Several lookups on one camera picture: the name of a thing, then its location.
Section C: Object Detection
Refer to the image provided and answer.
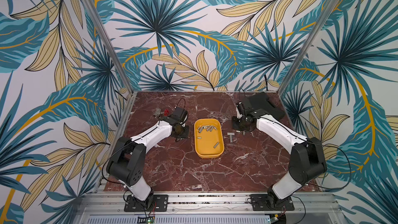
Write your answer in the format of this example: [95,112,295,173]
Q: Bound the yellow plastic storage tray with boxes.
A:
[194,118,224,159]

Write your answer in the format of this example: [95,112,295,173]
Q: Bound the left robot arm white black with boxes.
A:
[106,107,189,203]

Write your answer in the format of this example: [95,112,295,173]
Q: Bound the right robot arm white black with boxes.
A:
[232,99,327,206]

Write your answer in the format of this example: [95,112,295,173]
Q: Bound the silver socket pile in tray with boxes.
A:
[198,125,217,133]

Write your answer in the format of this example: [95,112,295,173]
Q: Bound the black tool case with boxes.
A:
[246,92,285,120]

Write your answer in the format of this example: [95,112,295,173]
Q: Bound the steel valve with red handwheel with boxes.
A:
[153,108,170,119]

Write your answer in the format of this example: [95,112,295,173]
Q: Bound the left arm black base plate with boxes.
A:
[124,195,169,214]

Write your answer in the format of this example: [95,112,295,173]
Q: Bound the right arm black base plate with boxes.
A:
[249,194,295,212]

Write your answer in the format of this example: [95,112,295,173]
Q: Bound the aluminium front rail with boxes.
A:
[73,192,347,224]

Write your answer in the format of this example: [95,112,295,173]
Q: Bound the aluminium frame post right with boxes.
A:
[277,0,339,96]

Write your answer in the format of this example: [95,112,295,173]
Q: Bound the aluminium frame post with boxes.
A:
[81,0,134,95]
[277,0,339,96]

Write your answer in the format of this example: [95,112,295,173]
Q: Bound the aluminium frame post left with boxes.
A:
[81,0,134,95]

